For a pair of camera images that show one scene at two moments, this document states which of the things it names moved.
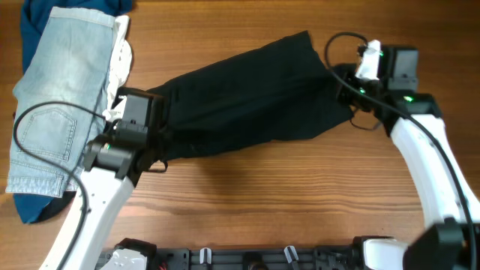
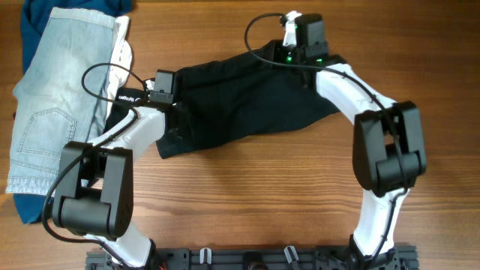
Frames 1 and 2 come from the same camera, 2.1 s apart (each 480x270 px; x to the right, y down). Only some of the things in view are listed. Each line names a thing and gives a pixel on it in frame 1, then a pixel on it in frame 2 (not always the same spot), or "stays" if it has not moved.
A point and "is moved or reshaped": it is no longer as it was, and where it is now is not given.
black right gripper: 343,91 → 277,46
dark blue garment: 34,18 stays
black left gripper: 163,133 → 182,121
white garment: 121,67 stays
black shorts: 286,88 is moved or reshaped
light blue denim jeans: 59,103 stays
